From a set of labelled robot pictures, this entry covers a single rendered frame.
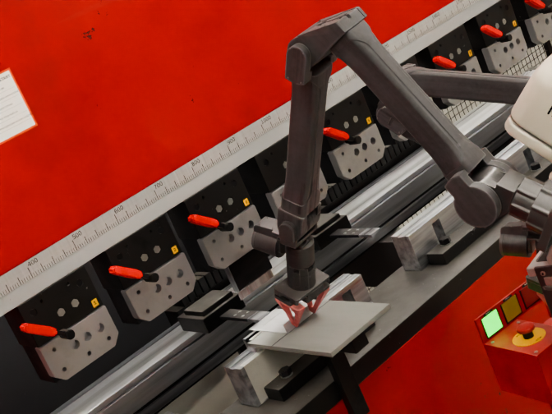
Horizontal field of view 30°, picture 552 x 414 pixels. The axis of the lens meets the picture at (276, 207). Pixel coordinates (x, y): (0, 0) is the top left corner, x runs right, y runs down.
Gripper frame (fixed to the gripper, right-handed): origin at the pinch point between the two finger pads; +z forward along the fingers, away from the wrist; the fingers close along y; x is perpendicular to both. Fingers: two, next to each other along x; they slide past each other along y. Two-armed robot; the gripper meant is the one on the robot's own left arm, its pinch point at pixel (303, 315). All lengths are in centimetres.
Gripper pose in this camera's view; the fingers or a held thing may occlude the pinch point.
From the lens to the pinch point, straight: 214.3
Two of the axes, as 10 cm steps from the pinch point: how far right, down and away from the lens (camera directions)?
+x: 7.3, 3.7, -5.8
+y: -6.8, 4.6, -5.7
